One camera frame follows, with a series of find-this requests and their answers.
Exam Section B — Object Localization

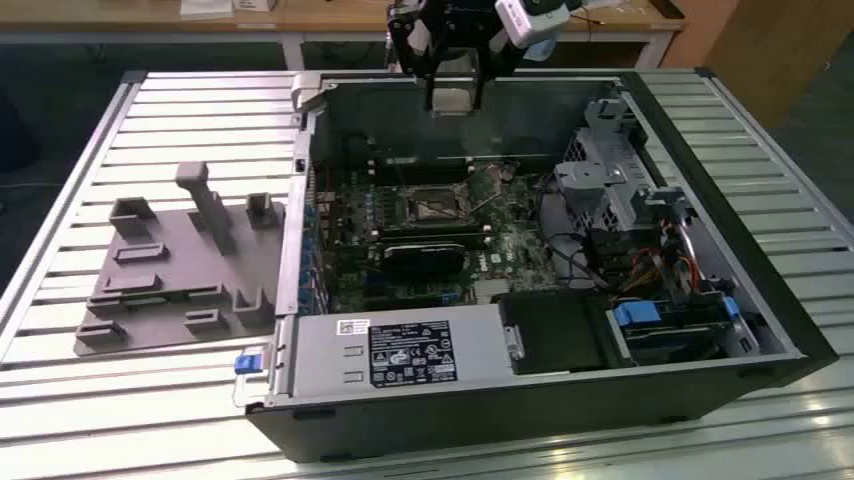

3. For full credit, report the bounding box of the black graphics card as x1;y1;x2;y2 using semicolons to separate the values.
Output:
378;241;467;276

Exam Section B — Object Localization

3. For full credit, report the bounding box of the green motherboard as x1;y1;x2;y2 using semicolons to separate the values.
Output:
311;158;559;315

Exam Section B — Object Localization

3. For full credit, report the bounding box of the hard disk in blue carrier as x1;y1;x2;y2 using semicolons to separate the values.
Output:
607;296;742;364

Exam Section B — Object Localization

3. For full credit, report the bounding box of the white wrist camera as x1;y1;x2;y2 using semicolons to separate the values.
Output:
494;0;574;50

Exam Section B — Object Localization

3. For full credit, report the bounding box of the coloured wire bundle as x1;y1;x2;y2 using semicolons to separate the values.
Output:
619;239;706;301

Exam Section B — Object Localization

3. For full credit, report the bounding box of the black open PC case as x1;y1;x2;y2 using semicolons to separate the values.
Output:
243;67;841;464

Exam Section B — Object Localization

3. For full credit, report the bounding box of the black disk bay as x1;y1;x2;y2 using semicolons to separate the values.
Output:
497;291;637;376

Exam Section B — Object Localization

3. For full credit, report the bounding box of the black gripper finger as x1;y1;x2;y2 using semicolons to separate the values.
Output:
473;28;526;112
389;0;442;112

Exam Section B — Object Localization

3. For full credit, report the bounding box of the silver chipset heatsink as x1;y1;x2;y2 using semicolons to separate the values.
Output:
474;279;514;302

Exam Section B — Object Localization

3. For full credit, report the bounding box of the CPU socket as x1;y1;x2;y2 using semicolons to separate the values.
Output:
398;184;470;225

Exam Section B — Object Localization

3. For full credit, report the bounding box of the wooden cabinet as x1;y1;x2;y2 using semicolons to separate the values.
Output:
659;0;854;132

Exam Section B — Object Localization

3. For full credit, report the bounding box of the metal locking lever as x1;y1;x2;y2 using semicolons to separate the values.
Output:
467;189;503;214

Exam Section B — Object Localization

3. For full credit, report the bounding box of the grey parts rack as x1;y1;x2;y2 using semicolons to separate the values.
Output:
74;162;290;357

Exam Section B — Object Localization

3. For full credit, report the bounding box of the silver power supply unit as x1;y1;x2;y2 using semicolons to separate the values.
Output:
266;312;517;407

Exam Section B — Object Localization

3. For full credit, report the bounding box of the grey metal drive cage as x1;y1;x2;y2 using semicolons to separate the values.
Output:
551;98;693;232

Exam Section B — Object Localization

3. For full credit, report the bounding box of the wooden desk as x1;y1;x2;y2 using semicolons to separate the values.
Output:
0;0;689;71

